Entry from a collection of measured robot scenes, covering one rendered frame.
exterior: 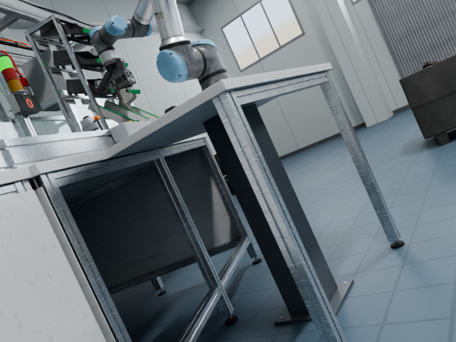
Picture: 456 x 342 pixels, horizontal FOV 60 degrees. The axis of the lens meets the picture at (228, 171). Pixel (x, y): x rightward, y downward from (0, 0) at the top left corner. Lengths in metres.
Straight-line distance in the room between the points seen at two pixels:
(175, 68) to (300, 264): 0.78
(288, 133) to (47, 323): 9.06
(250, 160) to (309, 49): 8.42
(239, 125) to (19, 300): 0.64
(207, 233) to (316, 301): 1.51
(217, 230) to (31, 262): 1.67
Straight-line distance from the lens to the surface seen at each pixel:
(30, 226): 1.04
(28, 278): 0.99
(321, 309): 1.14
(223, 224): 2.51
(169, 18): 1.48
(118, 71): 1.79
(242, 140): 1.04
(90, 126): 1.86
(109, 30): 1.74
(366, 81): 8.52
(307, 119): 9.55
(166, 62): 1.45
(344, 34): 8.60
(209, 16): 10.62
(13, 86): 1.84
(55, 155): 1.31
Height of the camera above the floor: 0.68
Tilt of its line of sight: 2 degrees down
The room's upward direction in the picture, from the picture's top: 25 degrees counter-clockwise
